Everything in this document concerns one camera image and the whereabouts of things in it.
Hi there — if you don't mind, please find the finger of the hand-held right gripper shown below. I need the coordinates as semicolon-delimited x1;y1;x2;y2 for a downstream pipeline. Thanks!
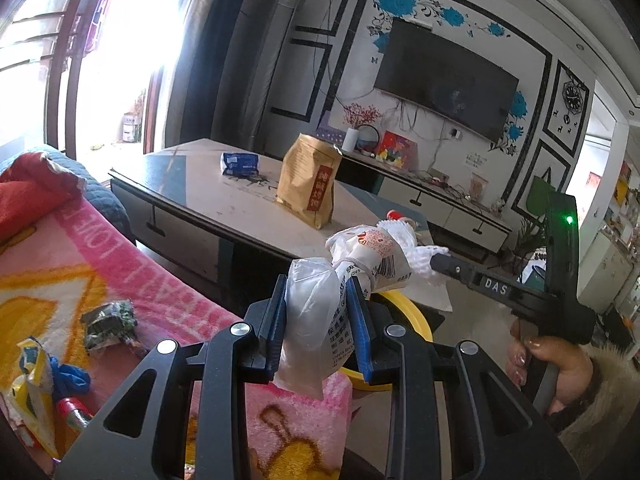
429;253;512;295

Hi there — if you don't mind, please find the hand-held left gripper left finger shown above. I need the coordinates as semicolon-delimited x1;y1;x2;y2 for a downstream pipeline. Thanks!
54;272;289;480

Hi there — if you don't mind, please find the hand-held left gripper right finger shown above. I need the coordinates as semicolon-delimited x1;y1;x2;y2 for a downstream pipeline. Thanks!
345;276;582;480

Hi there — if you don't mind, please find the clear plastic bag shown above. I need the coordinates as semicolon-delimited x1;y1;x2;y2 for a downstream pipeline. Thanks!
275;257;346;401

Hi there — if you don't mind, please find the yellow trash bin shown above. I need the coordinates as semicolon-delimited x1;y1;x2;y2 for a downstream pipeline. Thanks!
340;290;435;392

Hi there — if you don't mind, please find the white foam net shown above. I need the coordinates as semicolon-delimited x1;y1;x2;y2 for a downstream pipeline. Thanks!
376;217;452;287

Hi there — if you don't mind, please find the white printed plastic wrapper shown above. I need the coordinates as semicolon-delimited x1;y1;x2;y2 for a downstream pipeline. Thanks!
325;226;414;376

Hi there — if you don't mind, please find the red wrapper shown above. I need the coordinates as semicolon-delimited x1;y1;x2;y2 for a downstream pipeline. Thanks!
56;397;94;432

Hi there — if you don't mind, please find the person's right forearm fur sleeve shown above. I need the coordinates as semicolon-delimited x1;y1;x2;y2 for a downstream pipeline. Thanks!
547;346;640;480

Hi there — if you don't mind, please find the person's right hand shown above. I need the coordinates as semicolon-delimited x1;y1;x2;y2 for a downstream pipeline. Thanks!
505;319;597;418

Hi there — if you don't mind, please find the potted green plant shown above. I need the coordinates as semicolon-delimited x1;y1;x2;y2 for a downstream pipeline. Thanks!
510;217;549;272

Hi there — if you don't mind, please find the white television cabinet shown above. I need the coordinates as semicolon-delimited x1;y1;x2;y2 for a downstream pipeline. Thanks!
320;149;514;252

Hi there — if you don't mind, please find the pink printed blanket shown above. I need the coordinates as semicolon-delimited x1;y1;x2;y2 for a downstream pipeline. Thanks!
0;200;354;480

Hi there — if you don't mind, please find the coffee table with drawers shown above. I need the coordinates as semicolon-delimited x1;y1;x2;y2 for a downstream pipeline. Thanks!
109;138;453;313

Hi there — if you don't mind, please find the brown paper bag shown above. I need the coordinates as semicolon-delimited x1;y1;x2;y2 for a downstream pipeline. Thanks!
276;133;344;231

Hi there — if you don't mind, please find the colourful picture box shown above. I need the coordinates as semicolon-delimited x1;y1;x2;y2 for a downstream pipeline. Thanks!
376;130;419;166

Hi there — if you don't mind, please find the blue snack packet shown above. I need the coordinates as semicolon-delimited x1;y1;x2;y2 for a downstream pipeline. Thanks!
220;151;260;178

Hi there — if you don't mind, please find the green black snack wrapper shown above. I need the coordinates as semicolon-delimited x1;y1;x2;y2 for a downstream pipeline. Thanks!
80;300;139;356

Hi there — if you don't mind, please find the round table ornament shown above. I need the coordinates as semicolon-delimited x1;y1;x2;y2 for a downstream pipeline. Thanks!
356;124;384;157

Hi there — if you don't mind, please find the white vase with red flowers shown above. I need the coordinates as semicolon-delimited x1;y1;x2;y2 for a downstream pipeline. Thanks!
342;103;384;153

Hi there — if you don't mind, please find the crumpled blue wrapper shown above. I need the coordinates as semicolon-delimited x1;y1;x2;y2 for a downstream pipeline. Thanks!
49;354;92;402

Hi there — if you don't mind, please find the blue quilted sofa cushion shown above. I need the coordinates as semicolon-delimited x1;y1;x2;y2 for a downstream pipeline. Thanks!
29;144;137;247

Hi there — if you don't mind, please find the yellow blue snack wrapper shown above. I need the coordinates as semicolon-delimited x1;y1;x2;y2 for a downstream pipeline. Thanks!
9;337;62;459

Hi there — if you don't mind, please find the grey covered standing air conditioner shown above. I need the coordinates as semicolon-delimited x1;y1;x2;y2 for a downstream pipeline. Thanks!
235;0;305;154

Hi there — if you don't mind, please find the dark blue curtain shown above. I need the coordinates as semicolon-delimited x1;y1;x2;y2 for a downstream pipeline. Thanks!
166;0;252;147

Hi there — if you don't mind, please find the red blanket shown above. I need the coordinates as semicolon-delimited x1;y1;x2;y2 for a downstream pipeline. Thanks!
0;152;84;257

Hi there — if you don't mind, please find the hanging pink cloth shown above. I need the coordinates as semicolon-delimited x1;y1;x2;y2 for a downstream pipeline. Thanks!
84;0;122;57

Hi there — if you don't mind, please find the black wall clock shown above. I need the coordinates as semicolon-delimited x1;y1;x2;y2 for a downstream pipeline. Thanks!
562;80;584;112

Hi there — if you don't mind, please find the wall-mounted television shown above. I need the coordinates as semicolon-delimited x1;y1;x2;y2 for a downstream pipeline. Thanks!
373;18;520;144

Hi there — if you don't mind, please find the wooden window frame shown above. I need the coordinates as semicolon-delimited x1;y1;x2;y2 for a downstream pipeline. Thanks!
0;0;167;157

